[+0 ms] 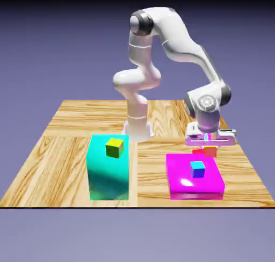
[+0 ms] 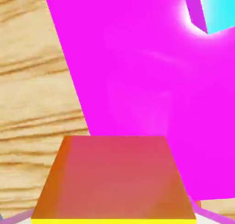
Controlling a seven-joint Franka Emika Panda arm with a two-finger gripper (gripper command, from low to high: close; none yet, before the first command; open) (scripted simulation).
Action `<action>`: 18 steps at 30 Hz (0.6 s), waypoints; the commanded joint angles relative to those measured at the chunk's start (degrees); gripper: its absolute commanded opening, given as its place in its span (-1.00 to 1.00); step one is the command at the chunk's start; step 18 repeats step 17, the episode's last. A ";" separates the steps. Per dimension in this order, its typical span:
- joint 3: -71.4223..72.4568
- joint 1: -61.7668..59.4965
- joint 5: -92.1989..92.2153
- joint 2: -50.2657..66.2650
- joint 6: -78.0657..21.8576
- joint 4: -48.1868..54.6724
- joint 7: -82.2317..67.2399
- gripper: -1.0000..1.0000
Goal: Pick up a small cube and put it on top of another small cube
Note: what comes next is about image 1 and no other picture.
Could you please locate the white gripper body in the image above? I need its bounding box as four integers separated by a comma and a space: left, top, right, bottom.
185, 135, 236, 148

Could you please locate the small red cube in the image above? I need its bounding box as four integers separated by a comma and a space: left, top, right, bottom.
203, 146, 218, 158

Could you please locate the small blue cube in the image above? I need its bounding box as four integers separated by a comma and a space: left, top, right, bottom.
190, 161, 206, 179

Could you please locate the small yellow cube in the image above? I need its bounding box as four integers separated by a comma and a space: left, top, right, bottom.
105, 137, 125, 159

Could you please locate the large magenta box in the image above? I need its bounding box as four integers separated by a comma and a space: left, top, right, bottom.
165, 152, 226, 201

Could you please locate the large cyan box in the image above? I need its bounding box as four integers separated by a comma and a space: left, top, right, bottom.
86, 134, 130, 201

